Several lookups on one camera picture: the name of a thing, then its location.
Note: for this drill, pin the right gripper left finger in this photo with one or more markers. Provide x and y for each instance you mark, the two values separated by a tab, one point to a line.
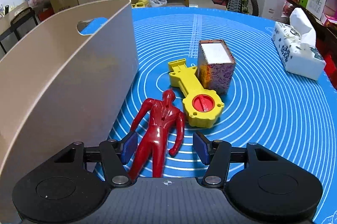
114	155

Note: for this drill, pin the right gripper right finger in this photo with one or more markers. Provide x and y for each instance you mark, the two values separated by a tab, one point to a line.
214	154

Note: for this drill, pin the red plastic figure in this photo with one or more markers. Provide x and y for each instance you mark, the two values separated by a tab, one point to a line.
163	116

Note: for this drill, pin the beige plastic storage bin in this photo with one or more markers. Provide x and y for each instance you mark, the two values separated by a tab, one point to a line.
64	81

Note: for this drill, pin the yellow toy wrench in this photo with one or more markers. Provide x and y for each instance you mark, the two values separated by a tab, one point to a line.
202	106

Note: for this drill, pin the blue silicone mat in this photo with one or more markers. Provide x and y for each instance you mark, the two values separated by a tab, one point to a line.
288	114

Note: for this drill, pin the patterned square box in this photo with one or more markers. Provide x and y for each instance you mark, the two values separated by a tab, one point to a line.
216	65

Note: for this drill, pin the floral tissue pack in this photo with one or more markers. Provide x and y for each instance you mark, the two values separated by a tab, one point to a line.
296	46

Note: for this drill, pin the yellow oil jug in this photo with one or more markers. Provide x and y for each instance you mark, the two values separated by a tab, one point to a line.
141	4

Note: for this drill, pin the black metal shelf rack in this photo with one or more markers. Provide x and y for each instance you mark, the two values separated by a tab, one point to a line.
15	25

